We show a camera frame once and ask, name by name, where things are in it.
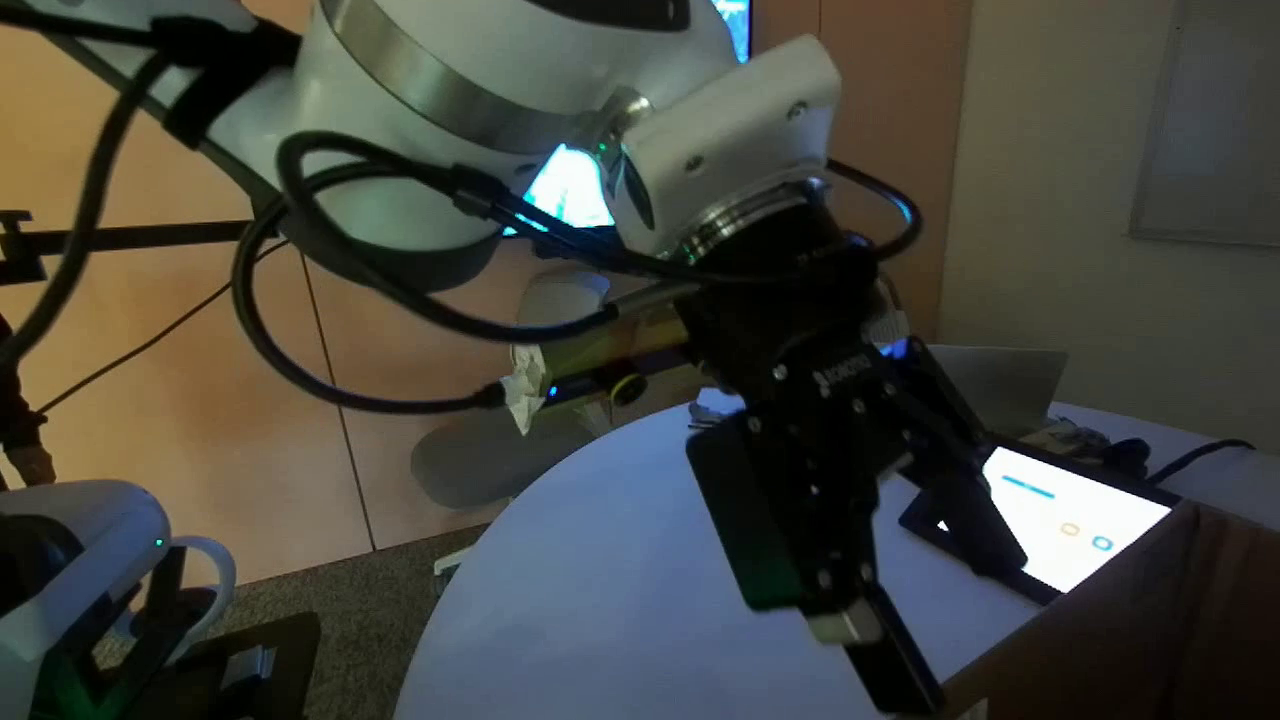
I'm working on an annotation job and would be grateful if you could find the black horizontal stand bar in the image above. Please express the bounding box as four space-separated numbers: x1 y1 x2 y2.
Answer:
0 208 265 290

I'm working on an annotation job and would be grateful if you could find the gold wrist camera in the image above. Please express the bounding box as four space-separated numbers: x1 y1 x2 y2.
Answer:
501 307 705 434

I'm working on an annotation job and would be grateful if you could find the black desk device cable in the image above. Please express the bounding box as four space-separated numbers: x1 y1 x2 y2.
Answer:
1140 434 1256 493

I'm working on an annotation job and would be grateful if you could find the black cylindrical desk device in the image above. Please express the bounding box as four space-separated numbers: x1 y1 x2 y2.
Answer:
1053 417 1155 481

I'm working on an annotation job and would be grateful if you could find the brown cardboard box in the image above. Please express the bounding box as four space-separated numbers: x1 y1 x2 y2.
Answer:
931 497 1280 720

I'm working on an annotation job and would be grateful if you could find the white robot pedestal cover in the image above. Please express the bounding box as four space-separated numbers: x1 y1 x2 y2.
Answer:
0 474 176 720

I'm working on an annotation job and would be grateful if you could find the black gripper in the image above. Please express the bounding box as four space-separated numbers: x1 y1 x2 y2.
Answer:
675 182 1037 720

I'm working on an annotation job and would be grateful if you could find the grey framed wall board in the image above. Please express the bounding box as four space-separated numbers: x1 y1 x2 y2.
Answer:
1130 0 1280 250

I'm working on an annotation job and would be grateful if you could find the wall mounted TV screen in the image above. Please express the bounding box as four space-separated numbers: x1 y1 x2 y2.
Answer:
525 0 757 230

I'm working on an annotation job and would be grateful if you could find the silver laptop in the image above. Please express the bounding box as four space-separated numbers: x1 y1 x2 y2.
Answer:
931 339 1072 434

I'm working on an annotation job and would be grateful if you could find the black tablet with lit screen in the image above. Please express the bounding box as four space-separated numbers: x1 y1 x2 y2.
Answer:
898 434 1185 612

